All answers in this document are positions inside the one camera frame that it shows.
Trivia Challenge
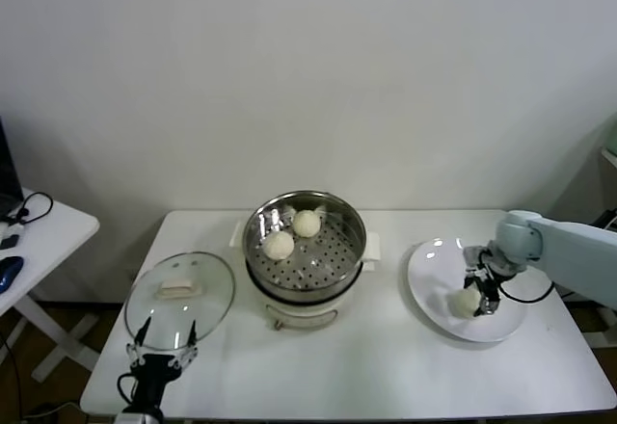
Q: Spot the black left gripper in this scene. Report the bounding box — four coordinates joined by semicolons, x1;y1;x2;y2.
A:
125;316;199;414

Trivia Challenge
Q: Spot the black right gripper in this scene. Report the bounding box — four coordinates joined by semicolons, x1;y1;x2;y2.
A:
463;262;505;318

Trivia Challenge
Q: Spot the white steamed baozi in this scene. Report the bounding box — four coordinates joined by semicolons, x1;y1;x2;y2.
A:
292;209;321;238
262;230;295;261
445;288;482;320

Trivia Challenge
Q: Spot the round glass pot lid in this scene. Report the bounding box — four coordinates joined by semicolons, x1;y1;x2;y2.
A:
123;250;237;352

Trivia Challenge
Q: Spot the stainless steel steamer basket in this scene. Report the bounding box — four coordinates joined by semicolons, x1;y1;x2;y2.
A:
229;190;382;300

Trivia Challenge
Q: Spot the white oval plate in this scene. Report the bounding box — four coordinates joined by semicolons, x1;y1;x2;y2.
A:
406;237;527;344

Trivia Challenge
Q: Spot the white side table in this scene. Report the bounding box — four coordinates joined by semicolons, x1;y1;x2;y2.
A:
0;187;101;383

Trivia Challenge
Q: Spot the blue computer mouse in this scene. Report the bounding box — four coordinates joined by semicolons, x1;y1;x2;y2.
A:
0;254;26;293

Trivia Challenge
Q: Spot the dark laptop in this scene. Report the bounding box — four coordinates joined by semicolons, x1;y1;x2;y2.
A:
0;115;26;218

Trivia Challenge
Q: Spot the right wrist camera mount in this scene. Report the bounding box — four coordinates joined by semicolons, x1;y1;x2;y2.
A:
462;244;497;271

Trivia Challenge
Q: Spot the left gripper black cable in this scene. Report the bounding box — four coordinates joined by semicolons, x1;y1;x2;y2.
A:
116;372;142;405

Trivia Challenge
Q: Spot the white metal frame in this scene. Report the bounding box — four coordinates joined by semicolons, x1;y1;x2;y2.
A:
584;310;617;351

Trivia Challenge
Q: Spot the black floor cable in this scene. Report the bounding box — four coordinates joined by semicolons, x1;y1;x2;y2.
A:
0;331;23;420

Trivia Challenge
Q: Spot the black looped earphone cable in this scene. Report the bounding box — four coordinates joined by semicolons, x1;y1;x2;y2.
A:
7;191;55;226

